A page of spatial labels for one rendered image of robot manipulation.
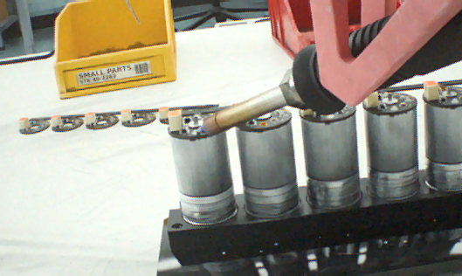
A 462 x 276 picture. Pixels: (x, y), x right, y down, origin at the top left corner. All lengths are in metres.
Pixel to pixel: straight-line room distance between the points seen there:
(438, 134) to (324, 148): 0.05
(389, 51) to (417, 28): 0.02
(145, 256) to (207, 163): 0.06
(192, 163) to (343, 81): 0.10
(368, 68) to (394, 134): 0.10
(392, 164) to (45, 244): 0.18
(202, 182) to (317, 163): 0.05
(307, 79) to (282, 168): 0.08
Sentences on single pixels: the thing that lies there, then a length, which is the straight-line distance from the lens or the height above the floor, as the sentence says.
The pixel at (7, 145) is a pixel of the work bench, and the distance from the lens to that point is 0.54.
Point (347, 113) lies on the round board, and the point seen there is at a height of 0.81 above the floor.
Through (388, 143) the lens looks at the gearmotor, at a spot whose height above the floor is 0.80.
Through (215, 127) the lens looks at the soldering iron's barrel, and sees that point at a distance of 0.29.
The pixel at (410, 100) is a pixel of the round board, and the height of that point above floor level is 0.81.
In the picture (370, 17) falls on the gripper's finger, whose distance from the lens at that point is 0.25.
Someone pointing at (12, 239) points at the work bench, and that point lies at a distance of 0.40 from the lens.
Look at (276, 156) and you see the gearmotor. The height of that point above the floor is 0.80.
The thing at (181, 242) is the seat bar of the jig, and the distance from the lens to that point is 0.33.
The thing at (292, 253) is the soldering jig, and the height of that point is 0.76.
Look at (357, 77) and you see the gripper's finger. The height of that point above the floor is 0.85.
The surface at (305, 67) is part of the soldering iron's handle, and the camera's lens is 0.25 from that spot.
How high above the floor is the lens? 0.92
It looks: 21 degrees down
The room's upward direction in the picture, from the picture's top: 8 degrees counter-clockwise
